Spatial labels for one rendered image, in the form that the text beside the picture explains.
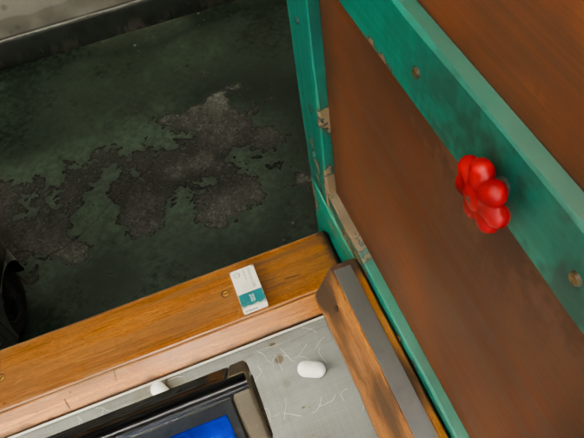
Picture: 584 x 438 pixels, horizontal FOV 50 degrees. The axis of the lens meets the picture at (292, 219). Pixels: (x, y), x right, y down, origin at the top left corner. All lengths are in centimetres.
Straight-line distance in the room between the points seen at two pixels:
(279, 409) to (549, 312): 49
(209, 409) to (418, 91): 25
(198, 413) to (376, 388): 31
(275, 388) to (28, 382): 32
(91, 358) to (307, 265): 31
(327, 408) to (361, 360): 11
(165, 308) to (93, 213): 122
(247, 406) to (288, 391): 39
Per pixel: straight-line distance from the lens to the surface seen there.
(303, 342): 84
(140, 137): 223
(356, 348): 73
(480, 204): 33
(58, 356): 90
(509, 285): 42
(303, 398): 81
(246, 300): 83
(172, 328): 86
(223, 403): 43
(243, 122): 217
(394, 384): 69
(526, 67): 32
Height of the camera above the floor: 150
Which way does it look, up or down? 53 degrees down
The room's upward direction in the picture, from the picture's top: 11 degrees counter-clockwise
